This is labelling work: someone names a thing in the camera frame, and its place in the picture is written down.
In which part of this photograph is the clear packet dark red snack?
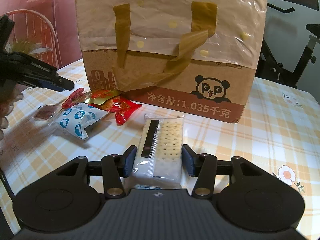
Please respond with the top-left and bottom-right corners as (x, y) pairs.
(34, 105), (61, 121)

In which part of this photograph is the white blue rabbit candy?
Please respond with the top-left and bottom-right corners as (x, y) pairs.
(49, 102), (108, 141)

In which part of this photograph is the black exercise bike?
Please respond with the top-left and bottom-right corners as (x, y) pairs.
(256, 0), (319, 94)

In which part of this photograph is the cardboard box with plastic liner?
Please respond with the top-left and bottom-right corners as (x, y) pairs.
(75, 0), (267, 124)

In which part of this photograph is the checkered floral tablecloth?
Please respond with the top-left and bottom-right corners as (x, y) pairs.
(0, 59), (320, 240)

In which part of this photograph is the gold red snack packet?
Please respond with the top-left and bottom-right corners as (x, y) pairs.
(81, 89), (121, 105)

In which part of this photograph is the person's left hand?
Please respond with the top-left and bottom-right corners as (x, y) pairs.
(0, 85), (24, 140)

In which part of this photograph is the clear cracker packet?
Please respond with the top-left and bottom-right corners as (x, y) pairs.
(125, 115), (184, 190)

